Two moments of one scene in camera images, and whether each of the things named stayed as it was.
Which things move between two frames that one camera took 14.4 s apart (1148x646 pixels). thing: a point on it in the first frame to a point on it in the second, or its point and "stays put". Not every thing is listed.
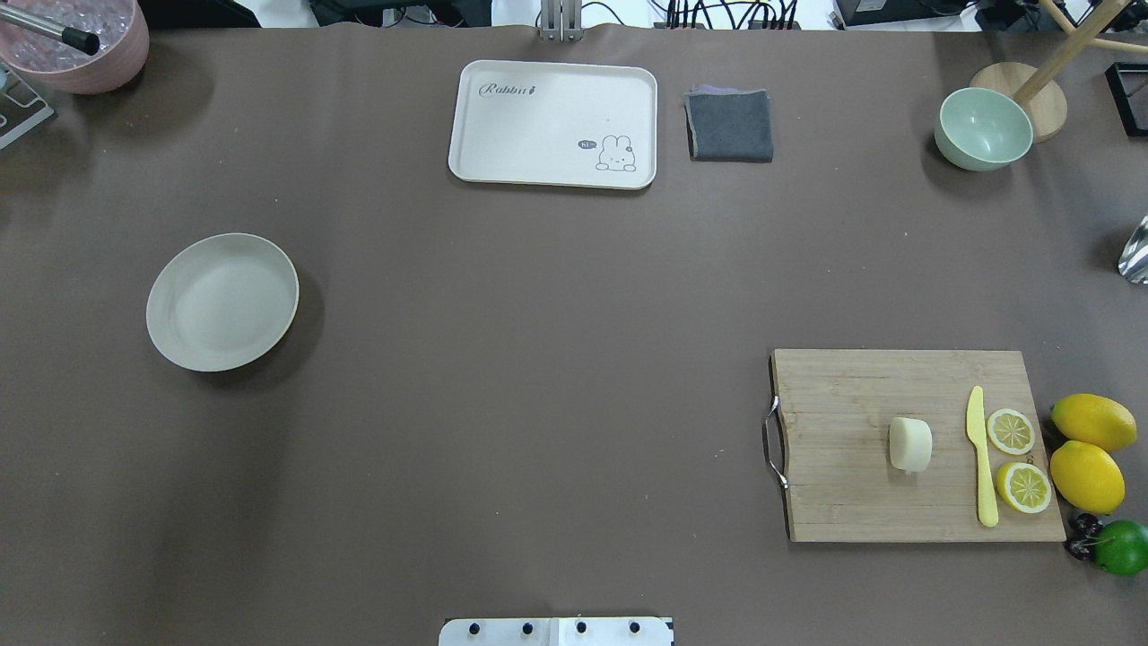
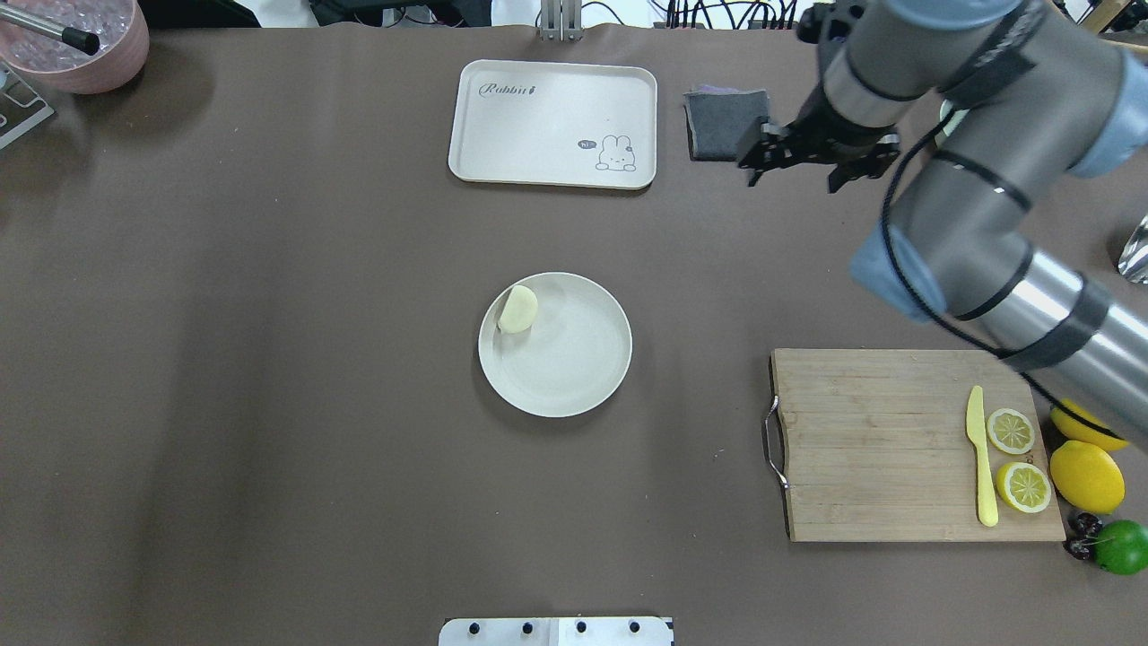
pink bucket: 122,54 stays put
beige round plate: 221,301 to 572,355
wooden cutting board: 828,434 stays put
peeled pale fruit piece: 910,441 to 519,311
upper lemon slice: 1010,432 stays put
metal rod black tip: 82,41 stays put
